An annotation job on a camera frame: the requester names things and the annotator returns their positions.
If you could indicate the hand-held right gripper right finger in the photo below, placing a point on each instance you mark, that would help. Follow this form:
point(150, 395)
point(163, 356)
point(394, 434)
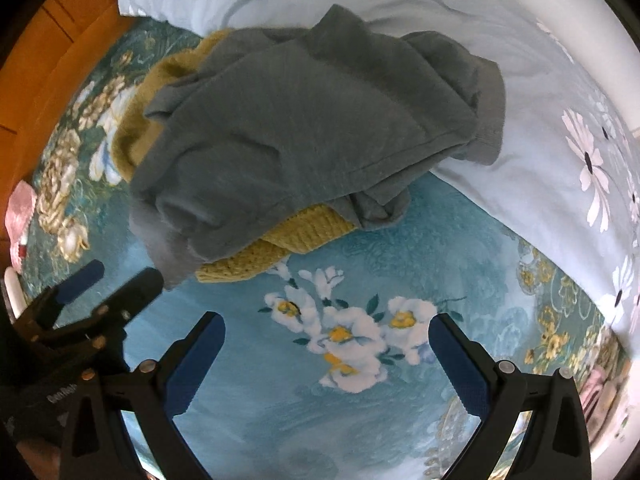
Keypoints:
point(460, 365)

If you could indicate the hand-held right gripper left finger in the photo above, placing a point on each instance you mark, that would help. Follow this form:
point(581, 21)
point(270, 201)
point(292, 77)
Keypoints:
point(197, 360)

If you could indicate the pink cloth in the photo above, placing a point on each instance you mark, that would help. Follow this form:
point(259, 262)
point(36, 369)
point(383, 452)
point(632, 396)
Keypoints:
point(602, 395)
point(20, 210)

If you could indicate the teal floral blanket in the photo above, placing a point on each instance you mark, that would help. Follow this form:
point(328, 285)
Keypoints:
point(400, 260)

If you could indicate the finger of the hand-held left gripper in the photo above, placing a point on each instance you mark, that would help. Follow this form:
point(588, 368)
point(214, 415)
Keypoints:
point(135, 295)
point(80, 282)

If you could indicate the light blue floral duvet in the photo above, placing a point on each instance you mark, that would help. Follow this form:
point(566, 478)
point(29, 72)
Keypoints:
point(525, 160)

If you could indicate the grey garment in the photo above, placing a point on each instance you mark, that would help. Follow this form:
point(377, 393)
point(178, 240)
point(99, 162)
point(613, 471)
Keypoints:
point(300, 125)

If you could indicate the yellow knitted sweater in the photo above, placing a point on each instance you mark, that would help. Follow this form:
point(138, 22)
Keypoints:
point(300, 234)

